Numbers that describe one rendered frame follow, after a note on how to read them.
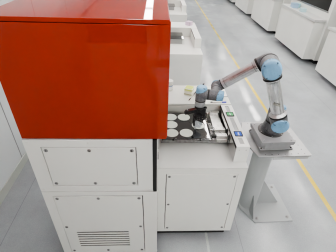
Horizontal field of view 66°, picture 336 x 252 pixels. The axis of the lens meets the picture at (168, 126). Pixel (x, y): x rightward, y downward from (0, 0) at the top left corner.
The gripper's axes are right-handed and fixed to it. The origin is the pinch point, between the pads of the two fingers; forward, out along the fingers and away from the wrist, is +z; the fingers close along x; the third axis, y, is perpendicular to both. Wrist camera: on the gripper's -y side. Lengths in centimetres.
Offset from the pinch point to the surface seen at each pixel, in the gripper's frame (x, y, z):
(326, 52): 402, 108, 43
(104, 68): -72, -20, -70
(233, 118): 20.1, 24.2, -4.2
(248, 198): 21, 53, 75
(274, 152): 12, 60, 9
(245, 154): -9.5, 41.7, 2.6
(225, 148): -1.4, 26.7, 9.4
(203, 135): -4.7, 9.1, 1.5
